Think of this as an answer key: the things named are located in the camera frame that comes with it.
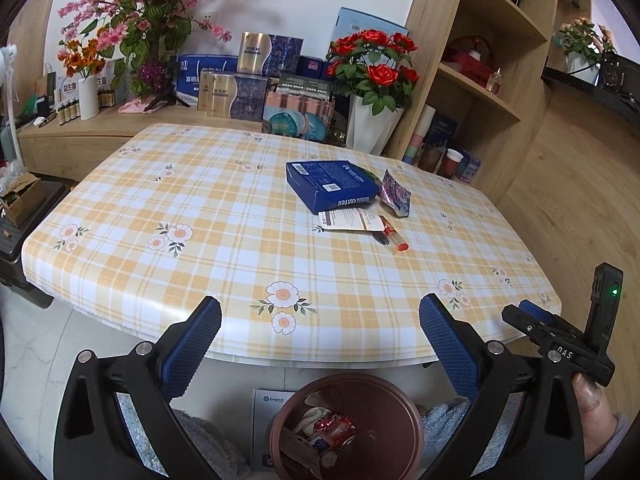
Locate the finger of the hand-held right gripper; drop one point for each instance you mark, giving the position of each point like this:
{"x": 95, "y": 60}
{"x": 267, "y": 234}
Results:
{"x": 537, "y": 312}

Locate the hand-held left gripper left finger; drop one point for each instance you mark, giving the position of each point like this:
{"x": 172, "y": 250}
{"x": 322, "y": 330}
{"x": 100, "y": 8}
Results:
{"x": 192, "y": 345}

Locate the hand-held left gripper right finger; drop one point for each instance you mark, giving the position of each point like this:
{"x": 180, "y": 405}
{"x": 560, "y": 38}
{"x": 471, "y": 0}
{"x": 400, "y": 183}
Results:
{"x": 445, "y": 345}

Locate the brown round trash bin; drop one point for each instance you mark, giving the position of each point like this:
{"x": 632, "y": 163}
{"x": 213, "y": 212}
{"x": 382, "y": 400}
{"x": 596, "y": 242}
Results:
{"x": 390, "y": 410}

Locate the red soda can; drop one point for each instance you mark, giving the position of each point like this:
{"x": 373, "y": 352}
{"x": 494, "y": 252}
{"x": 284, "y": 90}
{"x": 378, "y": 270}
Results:
{"x": 334, "y": 430}

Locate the person's right hand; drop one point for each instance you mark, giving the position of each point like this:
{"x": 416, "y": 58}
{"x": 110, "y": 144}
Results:
{"x": 592, "y": 415}

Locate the white booklet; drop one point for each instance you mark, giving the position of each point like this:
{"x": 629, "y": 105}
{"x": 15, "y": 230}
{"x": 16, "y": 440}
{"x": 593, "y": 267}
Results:
{"x": 265, "y": 425}

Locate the clear tube with red cap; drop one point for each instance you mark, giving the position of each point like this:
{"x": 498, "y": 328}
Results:
{"x": 395, "y": 237}

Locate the white packet with red corner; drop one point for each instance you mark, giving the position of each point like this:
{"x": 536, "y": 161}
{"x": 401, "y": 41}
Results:
{"x": 350, "y": 220}

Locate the light blue small carton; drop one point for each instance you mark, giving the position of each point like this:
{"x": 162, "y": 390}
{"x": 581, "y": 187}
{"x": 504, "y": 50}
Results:
{"x": 470, "y": 170}

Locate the purple snack wrapper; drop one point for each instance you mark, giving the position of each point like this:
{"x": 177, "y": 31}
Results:
{"x": 395, "y": 192}

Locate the red lidded jar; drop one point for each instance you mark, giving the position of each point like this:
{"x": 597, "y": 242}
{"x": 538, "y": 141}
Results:
{"x": 452, "y": 162}

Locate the black case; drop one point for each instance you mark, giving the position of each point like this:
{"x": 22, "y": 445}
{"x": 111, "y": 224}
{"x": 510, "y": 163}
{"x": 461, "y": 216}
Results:
{"x": 30, "y": 260}

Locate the wooden shelf unit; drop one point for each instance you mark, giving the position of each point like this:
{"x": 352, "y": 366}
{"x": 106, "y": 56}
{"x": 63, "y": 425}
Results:
{"x": 520, "y": 125}

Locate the dark blue cardboard box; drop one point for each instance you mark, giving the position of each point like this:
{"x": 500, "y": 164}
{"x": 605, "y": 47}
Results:
{"x": 325, "y": 185}

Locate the blue box on shelf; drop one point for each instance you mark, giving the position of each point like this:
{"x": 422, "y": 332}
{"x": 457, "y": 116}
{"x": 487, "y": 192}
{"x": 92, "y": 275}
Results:
{"x": 442, "y": 132}

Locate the stack of pastel cups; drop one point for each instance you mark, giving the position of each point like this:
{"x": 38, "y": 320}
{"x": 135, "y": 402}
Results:
{"x": 417, "y": 135}

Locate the cardboard box with bottles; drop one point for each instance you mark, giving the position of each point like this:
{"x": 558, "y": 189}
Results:
{"x": 22, "y": 200}

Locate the black counter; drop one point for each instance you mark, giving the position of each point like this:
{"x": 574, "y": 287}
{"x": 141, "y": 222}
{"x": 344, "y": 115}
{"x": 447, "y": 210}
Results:
{"x": 620, "y": 95}

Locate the white angular flower vase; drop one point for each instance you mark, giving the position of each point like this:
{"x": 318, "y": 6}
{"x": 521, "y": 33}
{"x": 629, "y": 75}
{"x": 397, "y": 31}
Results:
{"x": 370, "y": 130}

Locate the small glass bottle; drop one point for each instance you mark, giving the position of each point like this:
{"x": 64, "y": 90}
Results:
{"x": 495, "y": 82}

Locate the pink cloth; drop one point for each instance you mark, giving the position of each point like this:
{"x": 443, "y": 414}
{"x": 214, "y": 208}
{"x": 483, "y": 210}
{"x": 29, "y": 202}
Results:
{"x": 132, "y": 107}

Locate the stack of gift boxes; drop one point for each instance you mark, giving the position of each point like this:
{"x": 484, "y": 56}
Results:
{"x": 295, "y": 117}

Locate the gold purple gift box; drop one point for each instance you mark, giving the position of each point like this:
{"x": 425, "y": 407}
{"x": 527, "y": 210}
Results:
{"x": 235, "y": 97}

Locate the black mini tripod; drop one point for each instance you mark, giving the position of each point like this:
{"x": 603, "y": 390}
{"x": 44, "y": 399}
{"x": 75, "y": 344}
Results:
{"x": 167, "y": 90}

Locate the red basket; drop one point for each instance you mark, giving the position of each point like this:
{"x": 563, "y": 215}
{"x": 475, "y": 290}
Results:
{"x": 467, "y": 62}

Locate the row of small brown bottles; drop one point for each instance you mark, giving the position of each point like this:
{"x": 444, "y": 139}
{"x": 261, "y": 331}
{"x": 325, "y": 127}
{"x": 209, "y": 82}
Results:
{"x": 67, "y": 112}

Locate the white ribbed vase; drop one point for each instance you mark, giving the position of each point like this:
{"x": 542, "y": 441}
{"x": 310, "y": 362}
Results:
{"x": 89, "y": 100}

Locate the purple flower bunch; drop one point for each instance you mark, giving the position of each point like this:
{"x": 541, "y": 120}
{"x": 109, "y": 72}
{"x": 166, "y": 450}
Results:
{"x": 152, "y": 77}

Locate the blue and white box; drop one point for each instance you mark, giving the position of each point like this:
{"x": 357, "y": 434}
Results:
{"x": 190, "y": 72}

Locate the pale rose bouquet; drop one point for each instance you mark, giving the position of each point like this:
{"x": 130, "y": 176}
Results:
{"x": 582, "y": 37}

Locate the dark flat box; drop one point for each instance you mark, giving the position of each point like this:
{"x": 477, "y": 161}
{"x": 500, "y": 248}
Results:
{"x": 305, "y": 85}

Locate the red rose bouquet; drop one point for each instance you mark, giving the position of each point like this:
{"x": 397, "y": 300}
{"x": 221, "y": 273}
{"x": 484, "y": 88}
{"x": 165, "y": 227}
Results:
{"x": 375, "y": 70}

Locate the white standing fan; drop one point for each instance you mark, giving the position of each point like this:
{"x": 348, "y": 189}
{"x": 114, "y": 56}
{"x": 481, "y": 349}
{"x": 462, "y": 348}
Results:
{"x": 10, "y": 110}

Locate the upright gold purple box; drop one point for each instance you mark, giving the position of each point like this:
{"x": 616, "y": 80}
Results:
{"x": 272, "y": 52}

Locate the small dark blue box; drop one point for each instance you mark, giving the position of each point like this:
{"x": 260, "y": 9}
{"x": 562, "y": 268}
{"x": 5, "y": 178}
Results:
{"x": 312, "y": 66}

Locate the orange flower bunch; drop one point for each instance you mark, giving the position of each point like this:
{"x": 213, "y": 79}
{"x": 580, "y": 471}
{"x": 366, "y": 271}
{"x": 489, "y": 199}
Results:
{"x": 85, "y": 60}

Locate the light blue large box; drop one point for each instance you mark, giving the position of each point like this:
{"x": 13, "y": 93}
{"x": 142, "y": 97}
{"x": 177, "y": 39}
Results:
{"x": 360, "y": 22}

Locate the pink blossom plant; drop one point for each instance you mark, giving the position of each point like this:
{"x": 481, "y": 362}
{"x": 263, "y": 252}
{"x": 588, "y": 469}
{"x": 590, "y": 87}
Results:
{"x": 150, "y": 5}

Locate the white wall socket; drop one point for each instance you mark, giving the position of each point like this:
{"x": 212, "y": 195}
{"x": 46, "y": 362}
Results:
{"x": 206, "y": 21}

